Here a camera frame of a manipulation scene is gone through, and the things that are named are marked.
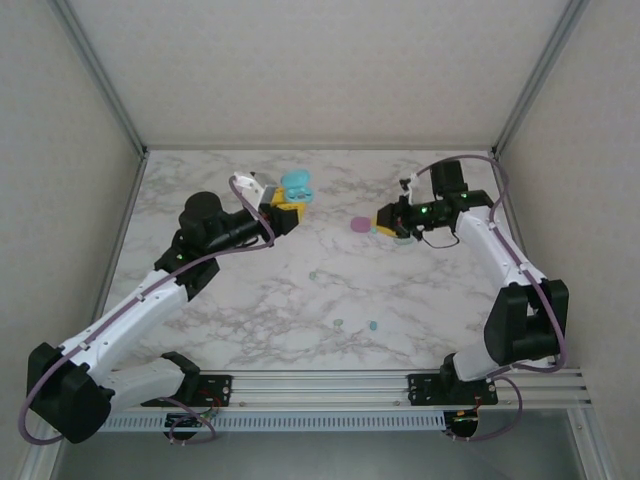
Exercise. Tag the purple earbud charging case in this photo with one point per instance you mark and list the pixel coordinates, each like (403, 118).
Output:
(359, 225)

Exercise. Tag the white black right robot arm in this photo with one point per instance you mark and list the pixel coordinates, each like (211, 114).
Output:
(480, 240)

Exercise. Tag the aluminium frame post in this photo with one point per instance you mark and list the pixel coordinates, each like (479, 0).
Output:
(539, 75)
(102, 75)

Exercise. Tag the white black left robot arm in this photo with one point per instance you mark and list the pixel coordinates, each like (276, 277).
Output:
(150, 305)

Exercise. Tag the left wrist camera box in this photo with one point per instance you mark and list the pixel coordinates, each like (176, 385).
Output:
(250, 187)

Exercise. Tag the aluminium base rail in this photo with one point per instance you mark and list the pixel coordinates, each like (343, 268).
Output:
(320, 385)

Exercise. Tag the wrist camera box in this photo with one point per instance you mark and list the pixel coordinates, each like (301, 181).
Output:
(409, 187)
(250, 187)

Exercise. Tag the black controller board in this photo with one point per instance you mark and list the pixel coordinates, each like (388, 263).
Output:
(462, 422)
(185, 422)

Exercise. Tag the aluminium table side rail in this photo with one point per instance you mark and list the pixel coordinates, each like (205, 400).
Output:
(521, 225)
(117, 240)

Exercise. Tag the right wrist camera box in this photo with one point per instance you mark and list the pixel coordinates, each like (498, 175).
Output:
(409, 187)

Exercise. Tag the blue earbud charging case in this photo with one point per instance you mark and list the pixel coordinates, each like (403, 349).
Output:
(295, 179)

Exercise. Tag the aluminium table back rail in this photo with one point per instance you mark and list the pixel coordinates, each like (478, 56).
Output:
(320, 148)

